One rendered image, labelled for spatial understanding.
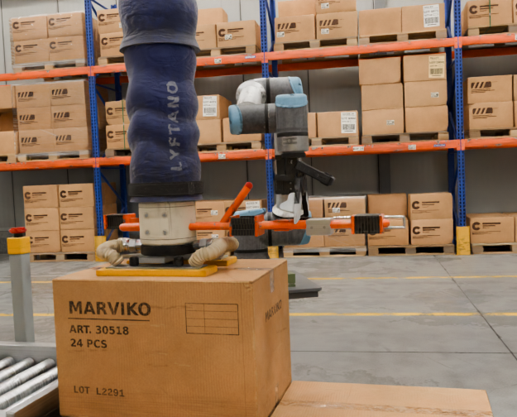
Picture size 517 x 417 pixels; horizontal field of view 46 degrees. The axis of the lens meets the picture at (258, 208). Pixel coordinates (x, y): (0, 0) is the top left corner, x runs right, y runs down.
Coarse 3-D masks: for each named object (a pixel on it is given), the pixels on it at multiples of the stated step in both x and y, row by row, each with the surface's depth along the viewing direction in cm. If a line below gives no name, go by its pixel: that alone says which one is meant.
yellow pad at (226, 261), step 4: (224, 256) 191; (228, 256) 194; (232, 256) 193; (236, 256) 194; (128, 260) 195; (184, 260) 189; (188, 260) 189; (208, 260) 187; (212, 260) 187; (216, 260) 187; (220, 260) 186; (224, 260) 186; (228, 260) 187; (232, 260) 190; (236, 260) 194; (208, 264) 187; (212, 264) 187; (216, 264) 186; (220, 264) 186; (224, 264) 186; (228, 264) 186
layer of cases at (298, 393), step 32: (320, 384) 194; (352, 384) 193; (64, 416) 177; (288, 416) 169; (320, 416) 168; (352, 416) 167; (384, 416) 166; (416, 416) 166; (448, 416) 165; (480, 416) 164
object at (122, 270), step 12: (120, 264) 182; (132, 264) 177; (144, 264) 180; (156, 264) 179; (168, 264) 178; (180, 264) 173; (204, 264) 175; (180, 276) 169; (192, 276) 168; (204, 276) 167
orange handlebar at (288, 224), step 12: (120, 228) 186; (132, 228) 185; (192, 228) 180; (204, 228) 179; (216, 228) 178; (228, 228) 177; (264, 228) 174; (276, 228) 173; (288, 228) 172; (300, 228) 172
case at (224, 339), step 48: (96, 288) 170; (144, 288) 166; (192, 288) 162; (240, 288) 159; (96, 336) 171; (144, 336) 167; (192, 336) 163; (240, 336) 160; (288, 336) 195; (96, 384) 172; (144, 384) 168; (192, 384) 164; (240, 384) 160; (288, 384) 193
